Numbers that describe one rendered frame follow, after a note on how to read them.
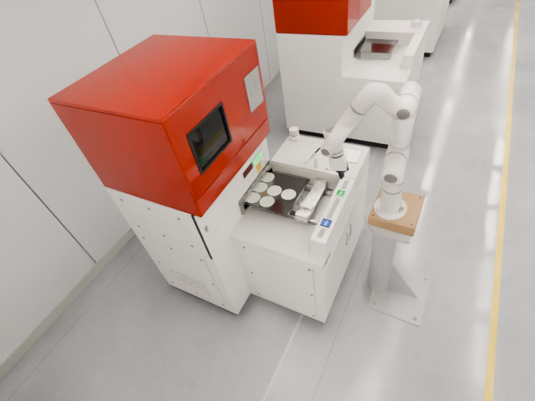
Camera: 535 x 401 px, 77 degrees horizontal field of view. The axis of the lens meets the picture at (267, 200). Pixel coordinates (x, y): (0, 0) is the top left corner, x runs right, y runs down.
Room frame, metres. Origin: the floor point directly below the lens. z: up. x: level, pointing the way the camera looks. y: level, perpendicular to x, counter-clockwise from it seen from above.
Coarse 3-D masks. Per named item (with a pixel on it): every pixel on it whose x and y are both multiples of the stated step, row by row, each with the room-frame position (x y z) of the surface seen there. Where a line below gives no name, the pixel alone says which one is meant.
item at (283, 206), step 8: (280, 176) 1.81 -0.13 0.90; (288, 176) 1.79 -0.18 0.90; (272, 184) 1.74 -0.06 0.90; (280, 184) 1.73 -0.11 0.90; (288, 184) 1.71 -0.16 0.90; (296, 184) 1.70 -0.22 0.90; (304, 184) 1.68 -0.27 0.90; (256, 192) 1.70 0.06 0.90; (264, 192) 1.68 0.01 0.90; (296, 192) 1.62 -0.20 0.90; (280, 200) 1.57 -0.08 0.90; (288, 200) 1.55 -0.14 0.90; (264, 208) 1.53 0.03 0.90; (272, 208) 1.51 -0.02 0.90; (280, 208) 1.50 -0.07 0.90; (288, 208) 1.48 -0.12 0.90
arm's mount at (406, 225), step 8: (376, 200) 1.41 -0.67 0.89; (408, 200) 1.35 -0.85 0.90; (416, 200) 1.33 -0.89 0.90; (408, 208) 1.29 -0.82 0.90; (416, 208) 1.28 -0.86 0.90; (376, 216) 1.29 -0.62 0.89; (408, 216) 1.23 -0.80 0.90; (416, 216) 1.22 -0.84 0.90; (376, 224) 1.27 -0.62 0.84; (384, 224) 1.24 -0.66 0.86; (392, 224) 1.21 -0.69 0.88; (400, 224) 1.19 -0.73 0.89; (408, 224) 1.18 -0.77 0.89; (416, 224) 1.20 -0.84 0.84; (400, 232) 1.18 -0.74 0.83; (408, 232) 1.15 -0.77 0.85
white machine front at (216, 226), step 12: (264, 144) 1.90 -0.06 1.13; (252, 156) 1.77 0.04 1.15; (264, 156) 1.88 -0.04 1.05; (252, 168) 1.75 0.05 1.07; (240, 180) 1.62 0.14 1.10; (252, 180) 1.72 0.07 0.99; (228, 192) 1.51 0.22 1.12; (240, 192) 1.60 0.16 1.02; (216, 204) 1.41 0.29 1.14; (228, 204) 1.49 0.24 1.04; (192, 216) 1.27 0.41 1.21; (204, 216) 1.31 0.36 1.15; (216, 216) 1.38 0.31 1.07; (228, 216) 1.46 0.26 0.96; (240, 216) 1.55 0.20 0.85; (204, 228) 1.29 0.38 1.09; (216, 228) 1.35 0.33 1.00; (228, 228) 1.43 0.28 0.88; (204, 240) 1.27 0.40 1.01; (216, 240) 1.33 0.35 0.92; (216, 252) 1.30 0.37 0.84
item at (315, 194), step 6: (318, 186) 1.65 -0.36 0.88; (324, 186) 1.64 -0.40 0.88; (312, 192) 1.61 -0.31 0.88; (318, 192) 1.60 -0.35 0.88; (312, 198) 1.55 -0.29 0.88; (318, 198) 1.54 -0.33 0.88; (300, 210) 1.47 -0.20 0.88; (306, 210) 1.46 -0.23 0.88; (300, 222) 1.39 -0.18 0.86; (306, 222) 1.37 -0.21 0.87
